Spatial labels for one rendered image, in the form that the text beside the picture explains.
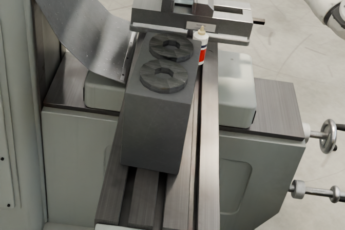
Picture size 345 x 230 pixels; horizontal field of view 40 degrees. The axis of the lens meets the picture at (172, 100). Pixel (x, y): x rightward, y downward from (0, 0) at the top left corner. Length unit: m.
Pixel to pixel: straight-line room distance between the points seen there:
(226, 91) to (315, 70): 1.87
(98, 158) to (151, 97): 0.70
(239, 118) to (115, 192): 0.56
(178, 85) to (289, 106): 0.75
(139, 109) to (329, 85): 2.34
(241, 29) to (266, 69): 1.71
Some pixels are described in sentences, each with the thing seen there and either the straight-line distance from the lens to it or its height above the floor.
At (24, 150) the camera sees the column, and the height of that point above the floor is 0.61.
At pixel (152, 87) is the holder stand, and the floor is 1.15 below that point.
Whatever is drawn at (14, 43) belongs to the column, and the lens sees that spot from 1.26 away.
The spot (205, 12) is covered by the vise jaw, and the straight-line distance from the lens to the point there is 1.35.
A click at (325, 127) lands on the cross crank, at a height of 0.66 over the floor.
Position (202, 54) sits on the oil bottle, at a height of 0.99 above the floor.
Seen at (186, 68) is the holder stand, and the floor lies 1.14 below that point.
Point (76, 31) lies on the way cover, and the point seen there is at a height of 0.96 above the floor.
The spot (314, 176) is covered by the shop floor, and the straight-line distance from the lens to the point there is 2.46.
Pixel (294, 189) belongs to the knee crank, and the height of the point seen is 0.54.
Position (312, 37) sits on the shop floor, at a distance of 3.57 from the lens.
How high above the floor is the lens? 1.66
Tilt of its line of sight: 39 degrees down
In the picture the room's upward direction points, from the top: 9 degrees clockwise
